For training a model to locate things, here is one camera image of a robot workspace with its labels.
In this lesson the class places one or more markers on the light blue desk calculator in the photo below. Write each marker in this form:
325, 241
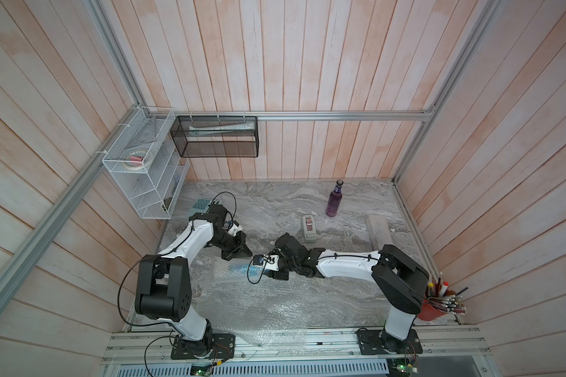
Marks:
202, 205

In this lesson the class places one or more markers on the blue bottle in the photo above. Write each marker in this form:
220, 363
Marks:
244, 270

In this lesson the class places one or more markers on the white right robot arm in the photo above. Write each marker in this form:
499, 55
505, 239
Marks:
402, 281

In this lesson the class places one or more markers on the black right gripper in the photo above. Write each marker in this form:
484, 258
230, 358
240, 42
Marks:
277, 275

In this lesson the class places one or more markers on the white mesh wall shelf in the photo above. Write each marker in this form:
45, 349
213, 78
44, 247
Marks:
153, 192

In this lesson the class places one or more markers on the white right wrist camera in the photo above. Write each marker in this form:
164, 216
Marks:
264, 261

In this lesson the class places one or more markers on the red pen cup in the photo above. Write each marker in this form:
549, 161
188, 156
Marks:
431, 311

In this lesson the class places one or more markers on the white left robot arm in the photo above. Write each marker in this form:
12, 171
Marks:
164, 291

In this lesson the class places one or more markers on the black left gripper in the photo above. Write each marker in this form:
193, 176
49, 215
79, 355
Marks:
240, 250

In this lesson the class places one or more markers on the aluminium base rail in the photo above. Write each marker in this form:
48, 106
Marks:
439, 350

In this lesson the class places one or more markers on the black mesh wall basket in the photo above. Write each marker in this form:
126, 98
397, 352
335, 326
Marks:
216, 136

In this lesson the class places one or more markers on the pens in cup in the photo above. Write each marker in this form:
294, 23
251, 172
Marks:
440, 292

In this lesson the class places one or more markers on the dark purple bottle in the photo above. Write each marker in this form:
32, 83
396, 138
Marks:
335, 199

